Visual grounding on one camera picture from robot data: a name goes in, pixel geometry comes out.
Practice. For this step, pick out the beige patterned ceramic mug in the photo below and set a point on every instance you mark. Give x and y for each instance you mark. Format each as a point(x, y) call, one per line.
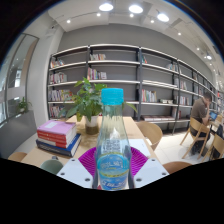
point(51, 166)

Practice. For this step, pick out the group of wooden chairs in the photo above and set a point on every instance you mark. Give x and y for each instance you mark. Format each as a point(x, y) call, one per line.
point(195, 128)

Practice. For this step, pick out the clear bottle with blue cap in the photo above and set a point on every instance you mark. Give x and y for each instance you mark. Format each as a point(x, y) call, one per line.
point(112, 156)

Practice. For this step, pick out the red book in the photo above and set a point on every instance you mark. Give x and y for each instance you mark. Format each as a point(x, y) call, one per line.
point(53, 140)

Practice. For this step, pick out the small window potted plant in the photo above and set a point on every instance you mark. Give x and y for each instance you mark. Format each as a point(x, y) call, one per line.
point(22, 105)

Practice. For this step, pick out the grey wall shelf unit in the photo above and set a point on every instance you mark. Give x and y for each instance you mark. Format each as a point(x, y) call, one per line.
point(116, 71)

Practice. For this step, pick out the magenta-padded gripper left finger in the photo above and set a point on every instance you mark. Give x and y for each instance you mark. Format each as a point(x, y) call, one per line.
point(75, 171)

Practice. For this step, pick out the person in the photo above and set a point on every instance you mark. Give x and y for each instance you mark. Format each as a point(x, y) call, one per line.
point(200, 111)

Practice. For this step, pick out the dark blue book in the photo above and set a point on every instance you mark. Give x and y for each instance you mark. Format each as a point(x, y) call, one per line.
point(56, 149)

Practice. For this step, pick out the pink book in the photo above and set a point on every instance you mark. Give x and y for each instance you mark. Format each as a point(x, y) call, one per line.
point(55, 126)

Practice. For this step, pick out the green potted plant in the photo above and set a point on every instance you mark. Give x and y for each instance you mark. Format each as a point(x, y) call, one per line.
point(87, 101)

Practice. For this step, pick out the group of ceiling lights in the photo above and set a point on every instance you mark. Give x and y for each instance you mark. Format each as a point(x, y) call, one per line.
point(136, 8)

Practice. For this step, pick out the laptop computer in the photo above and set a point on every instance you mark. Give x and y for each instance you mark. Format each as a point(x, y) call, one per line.
point(213, 115)

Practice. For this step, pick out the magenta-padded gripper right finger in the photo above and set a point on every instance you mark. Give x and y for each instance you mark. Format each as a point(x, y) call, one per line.
point(150, 171)

